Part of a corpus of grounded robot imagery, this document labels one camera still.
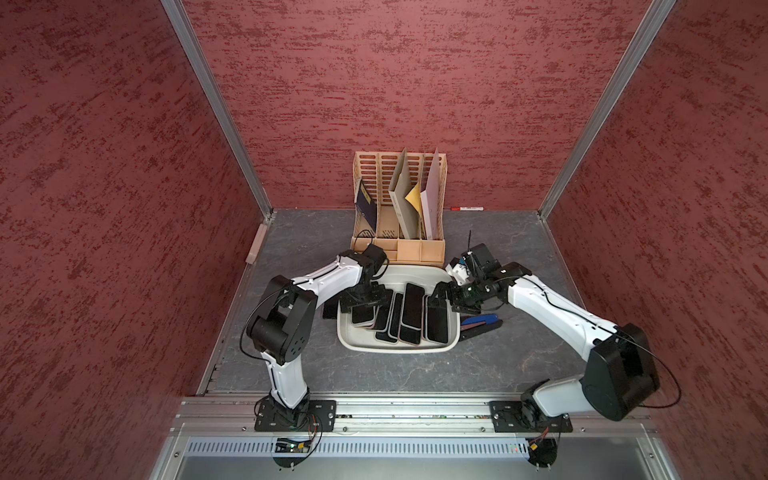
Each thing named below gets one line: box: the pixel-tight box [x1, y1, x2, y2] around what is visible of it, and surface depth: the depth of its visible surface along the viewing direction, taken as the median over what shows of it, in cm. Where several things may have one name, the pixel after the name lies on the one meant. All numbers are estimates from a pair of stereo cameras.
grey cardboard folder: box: [389, 148, 420, 239], surface depth 92 cm
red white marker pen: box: [450, 206, 484, 211], surface depth 126 cm
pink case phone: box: [351, 304, 379, 329], surface depth 88 cm
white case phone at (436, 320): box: [424, 294, 450, 345], surface depth 89 cm
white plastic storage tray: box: [336, 264, 461, 354], surface depth 89 cm
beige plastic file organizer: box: [350, 152, 448, 267], surface depth 104 cm
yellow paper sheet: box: [405, 182, 422, 218], surface depth 91 cm
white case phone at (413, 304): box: [399, 282, 425, 345], surface depth 89 cm
